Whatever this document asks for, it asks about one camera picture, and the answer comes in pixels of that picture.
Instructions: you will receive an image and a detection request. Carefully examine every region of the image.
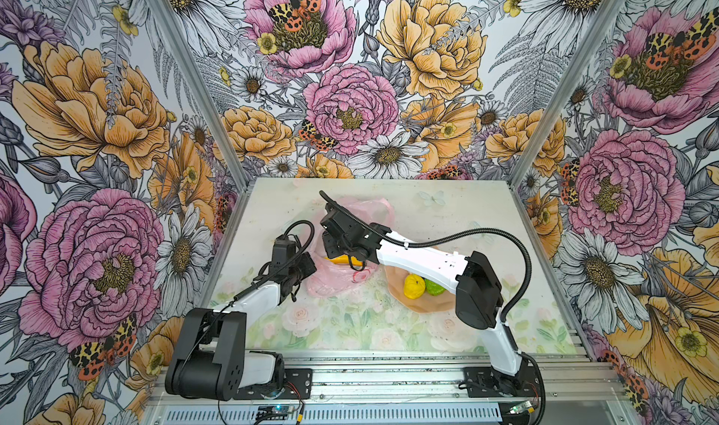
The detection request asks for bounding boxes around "pink plastic bag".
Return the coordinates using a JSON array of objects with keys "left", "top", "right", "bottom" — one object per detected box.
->
[{"left": 306, "top": 197, "right": 395, "bottom": 298}]

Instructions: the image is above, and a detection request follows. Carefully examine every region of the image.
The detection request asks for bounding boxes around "yellow fake lemon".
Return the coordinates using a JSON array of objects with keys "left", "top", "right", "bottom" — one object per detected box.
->
[{"left": 403, "top": 273, "right": 425, "bottom": 300}]

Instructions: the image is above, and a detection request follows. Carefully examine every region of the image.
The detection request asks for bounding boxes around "green fake lime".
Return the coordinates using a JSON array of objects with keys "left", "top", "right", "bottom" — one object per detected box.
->
[{"left": 424, "top": 279, "right": 446, "bottom": 297}]

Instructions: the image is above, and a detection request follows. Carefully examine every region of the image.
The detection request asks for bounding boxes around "pink flower-shaped plate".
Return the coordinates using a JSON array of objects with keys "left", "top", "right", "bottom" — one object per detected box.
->
[{"left": 378, "top": 245, "right": 467, "bottom": 314}]

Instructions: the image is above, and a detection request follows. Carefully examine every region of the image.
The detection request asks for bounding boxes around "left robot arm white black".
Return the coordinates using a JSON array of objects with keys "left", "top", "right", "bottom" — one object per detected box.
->
[{"left": 165, "top": 235, "right": 316, "bottom": 401}]

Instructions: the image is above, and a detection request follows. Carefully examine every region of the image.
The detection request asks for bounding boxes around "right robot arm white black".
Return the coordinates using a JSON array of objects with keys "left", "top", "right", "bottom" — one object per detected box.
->
[{"left": 319, "top": 191, "right": 534, "bottom": 396}]

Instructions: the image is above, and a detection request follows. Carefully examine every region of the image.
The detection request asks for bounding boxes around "yellow fake banana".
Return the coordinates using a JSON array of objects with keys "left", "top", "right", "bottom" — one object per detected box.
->
[{"left": 329, "top": 255, "right": 363, "bottom": 267}]

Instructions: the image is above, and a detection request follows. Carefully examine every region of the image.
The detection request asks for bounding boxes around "left green circuit board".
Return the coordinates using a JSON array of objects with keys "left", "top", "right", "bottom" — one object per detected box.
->
[{"left": 255, "top": 406, "right": 295, "bottom": 424}]

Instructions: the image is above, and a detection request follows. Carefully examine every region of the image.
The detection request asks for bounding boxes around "green circuit board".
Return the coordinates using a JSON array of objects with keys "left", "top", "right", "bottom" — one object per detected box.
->
[
  {"left": 509, "top": 401, "right": 535, "bottom": 415},
  {"left": 255, "top": 406, "right": 295, "bottom": 424}
]

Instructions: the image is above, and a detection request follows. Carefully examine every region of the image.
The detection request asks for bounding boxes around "right green circuit board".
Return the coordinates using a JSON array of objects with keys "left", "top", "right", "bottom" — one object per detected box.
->
[{"left": 509, "top": 401, "right": 535, "bottom": 415}]

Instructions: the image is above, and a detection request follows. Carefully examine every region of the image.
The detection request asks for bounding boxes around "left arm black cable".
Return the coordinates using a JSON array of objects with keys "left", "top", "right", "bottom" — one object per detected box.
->
[{"left": 179, "top": 219, "right": 316, "bottom": 381}]

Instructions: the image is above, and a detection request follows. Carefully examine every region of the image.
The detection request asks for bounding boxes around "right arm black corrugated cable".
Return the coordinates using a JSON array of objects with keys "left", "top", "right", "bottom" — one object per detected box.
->
[{"left": 318, "top": 190, "right": 547, "bottom": 425}]

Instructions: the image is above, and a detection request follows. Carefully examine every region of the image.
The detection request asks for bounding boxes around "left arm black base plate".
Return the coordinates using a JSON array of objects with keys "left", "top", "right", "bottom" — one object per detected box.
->
[{"left": 243, "top": 368, "right": 314, "bottom": 401}]

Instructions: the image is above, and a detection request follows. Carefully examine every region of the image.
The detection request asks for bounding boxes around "aluminium rail frame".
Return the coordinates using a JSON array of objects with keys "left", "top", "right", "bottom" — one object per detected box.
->
[{"left": 142, "top": 352, "right": 641, "bottom": 424}]

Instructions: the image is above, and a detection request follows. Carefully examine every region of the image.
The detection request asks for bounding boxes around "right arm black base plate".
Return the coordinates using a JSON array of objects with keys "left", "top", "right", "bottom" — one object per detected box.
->
[{"left": 458, "top": 366, "right": 543, "bottom": 398}]

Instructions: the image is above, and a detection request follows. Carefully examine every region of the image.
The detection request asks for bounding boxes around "left aluminium corner post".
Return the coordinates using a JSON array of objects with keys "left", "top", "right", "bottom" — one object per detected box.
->
[{"left": 146, "top": 0, "right": 249, "bottom": 193}]

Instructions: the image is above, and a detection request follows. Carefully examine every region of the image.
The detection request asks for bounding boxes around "aluminium corner post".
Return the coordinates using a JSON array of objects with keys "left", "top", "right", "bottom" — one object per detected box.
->
[
  {"left": 509, "top": 0, "right": 627, "bottom": 190},
  {"left": 146, "top": 0, "right": 249, "bottom": 193}
]

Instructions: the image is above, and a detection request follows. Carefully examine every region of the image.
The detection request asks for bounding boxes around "right aluminium corner post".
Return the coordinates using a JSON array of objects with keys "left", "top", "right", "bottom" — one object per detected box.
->
[{"left": 509, "top": 0, "right": 627, "bottom": 190}]

